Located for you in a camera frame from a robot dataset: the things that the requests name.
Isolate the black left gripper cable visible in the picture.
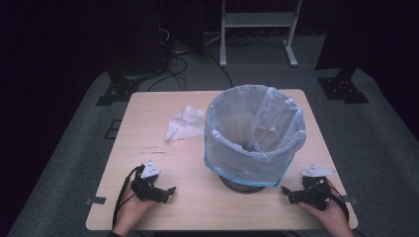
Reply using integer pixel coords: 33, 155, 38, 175
112, 164, 146, 229

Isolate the white metal stand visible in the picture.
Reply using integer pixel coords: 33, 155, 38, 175
218, 0, 303, 68

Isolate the person's left hand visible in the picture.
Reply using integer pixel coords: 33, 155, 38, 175
112, 184, 158, 237

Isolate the black floor cable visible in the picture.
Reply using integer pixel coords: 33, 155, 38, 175
203, 50, 235, 89
145, 54, 190, 93

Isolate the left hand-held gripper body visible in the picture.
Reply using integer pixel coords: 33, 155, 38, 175
130, 159, 168, 203

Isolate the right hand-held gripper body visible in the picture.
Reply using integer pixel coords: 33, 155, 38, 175
289, 164, 338, 211

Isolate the black metal stand base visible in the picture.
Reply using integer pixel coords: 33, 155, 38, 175
95, 69, 143, 108
316, 64, 371, 105

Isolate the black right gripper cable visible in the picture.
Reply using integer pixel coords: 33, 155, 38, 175
310, 183, 351, 222

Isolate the person's right hand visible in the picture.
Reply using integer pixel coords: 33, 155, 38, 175
297, 179, 356, 237

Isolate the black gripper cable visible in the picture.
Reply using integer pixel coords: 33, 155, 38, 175
112, 164, 146, 229
310, 183, 351, 222

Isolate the crumpled white plastic bag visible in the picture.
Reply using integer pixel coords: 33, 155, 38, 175
164, 105, 207, 143

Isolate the dark grey trash bin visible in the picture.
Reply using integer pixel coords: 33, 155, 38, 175
218, 175, 267, 195

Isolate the bin with blue liner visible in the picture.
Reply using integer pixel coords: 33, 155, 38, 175
203, 84, 307, 188

